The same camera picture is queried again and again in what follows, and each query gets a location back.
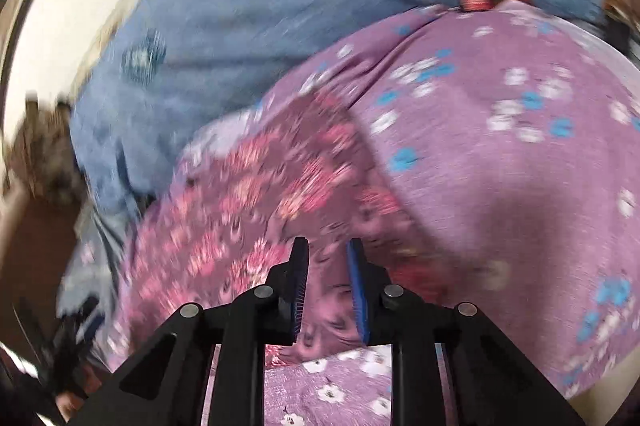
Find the purple floral bedsheet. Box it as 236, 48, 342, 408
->
180, 1, 640, 426

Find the grey striped sheet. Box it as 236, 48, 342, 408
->
57, 201, 141, 357

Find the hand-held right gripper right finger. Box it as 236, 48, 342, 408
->
346, 239, 586, 426

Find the blue plaid quilt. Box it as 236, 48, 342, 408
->
70, 0, 476, 227

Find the brown patterned cloth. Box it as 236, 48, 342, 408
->
10, 99, 88, 207

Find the maroon floral shirt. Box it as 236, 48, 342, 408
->
97, 89, 451, 367

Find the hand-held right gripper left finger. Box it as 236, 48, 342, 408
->
70, 236, 311, 426

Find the wooden bed headboard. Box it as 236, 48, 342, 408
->
0, 186, 86, 307

